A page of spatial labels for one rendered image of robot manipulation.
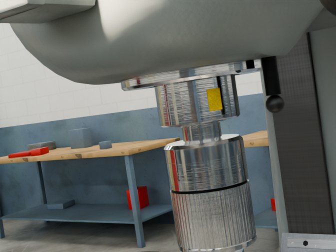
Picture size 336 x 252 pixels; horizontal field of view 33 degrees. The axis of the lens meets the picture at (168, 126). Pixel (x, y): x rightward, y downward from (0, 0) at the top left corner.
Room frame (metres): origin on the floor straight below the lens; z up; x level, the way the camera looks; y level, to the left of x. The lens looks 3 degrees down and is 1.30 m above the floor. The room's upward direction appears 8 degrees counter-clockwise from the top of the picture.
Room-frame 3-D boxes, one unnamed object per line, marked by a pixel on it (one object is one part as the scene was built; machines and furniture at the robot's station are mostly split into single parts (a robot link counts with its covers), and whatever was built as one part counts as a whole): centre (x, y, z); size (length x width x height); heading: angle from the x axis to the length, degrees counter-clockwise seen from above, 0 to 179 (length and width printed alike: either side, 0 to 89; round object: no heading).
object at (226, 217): (0.34, -0.02, 1.23); 0.05 x 0.05 x 0.05
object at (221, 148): (0.34, -0.02, 1.26); 0.05 x 0.05 x 0.01
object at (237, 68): (0.34, -0.02, 1.31); 0.09 x 0.09 x 0.01
